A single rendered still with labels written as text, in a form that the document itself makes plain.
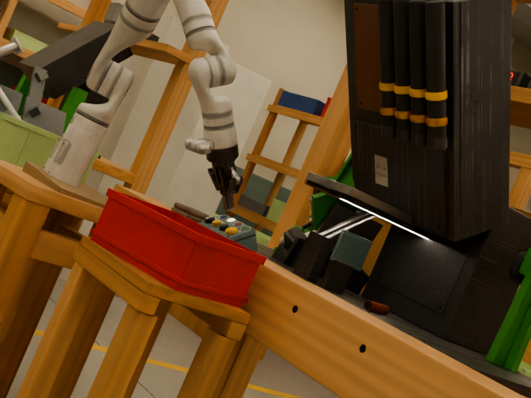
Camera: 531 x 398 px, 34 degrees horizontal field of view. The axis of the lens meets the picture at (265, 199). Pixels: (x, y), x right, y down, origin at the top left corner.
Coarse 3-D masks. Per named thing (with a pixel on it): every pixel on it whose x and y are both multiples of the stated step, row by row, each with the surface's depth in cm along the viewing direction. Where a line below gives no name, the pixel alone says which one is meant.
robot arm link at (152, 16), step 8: (128, 0) 206; (136, 0) 205; (144, 0) 204; (152, 0) 204; (160, 0) 205; (168, 0) 206; (128, 8) 206; (136, 8) 205; (144, 8) 205; (152, 8) 205; (160, 8) 206; (136, 16) 206; (144, 16) 206; (152, 16) 206; (160, 16) 209
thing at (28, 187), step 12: (0, 168) 214; (12, 168) 218; (0, 180) 213; (12, 180) 208; (24, 180) 204; (36, 180) 215; (24, 192) 203; (36, 192) 203; (48, 192) 205; (48, 204) 206; (60, 204) 208; (72, 204) 210; (84, 204) 212; (84, 216) 213; (96, 216) 215
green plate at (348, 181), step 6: (348, 156) 216; (348, 162) 216; (342, 168) 216; (348, 168) 216; (342, 174) 217; (348, 174) 216; (336, 180) 217; (342, 180) 217; (348, 180) 215; (354, 186) 213; (330, 198) 219; (336, 198) 219; (330, 204) 220; (342, 204) 221; (354, 210) 224; (360, 210) 215
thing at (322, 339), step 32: (128, 192) 247; (256, 288) 189; (288, 288) 181; (320, 288) 191; (256, 320) 186; (288, 320) 178; (320, 320) 171; (352, 320) 164; (288, 352) 175; (320, 352) 168; (352, 352) 162; (384, 352) 156; (416, 352) 150; (320, 384) 166; (352, 384) 159; (384, 384) 153; (416, 384) 148; (448, 384) 143; (480, 384) 139
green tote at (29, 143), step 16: (0, 112) 251; (0, 128) 252; (16, 128) 255; (32, 128) 257; (0, 144) 254; (16, 144) 256; (32, 144) 258; (48, 144) 260; (16, 160) 257; (32, 160) 259
